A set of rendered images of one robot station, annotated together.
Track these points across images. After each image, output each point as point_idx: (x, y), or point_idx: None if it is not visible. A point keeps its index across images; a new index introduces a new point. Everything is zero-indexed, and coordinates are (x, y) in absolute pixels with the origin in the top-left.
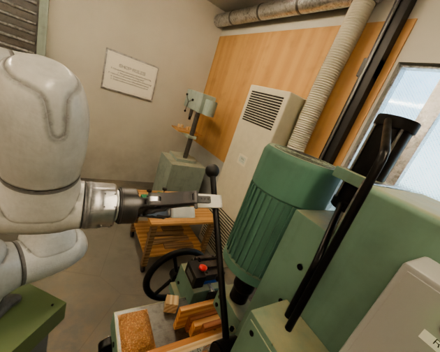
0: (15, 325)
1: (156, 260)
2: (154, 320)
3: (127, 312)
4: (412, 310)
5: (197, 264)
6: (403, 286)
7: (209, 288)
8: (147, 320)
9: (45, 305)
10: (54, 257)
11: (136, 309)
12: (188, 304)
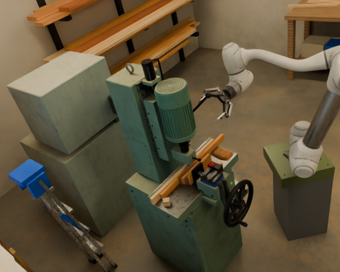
0: (283, 163)
1: (249, 180)
2: (220, 160)
3: (232, 155)
4: None
5: (216, 167)
6: None
7: None
8: (221, 154)
9: (286, 172)
10: (291, 153)
11: (230, 158)
12: (207, 156)
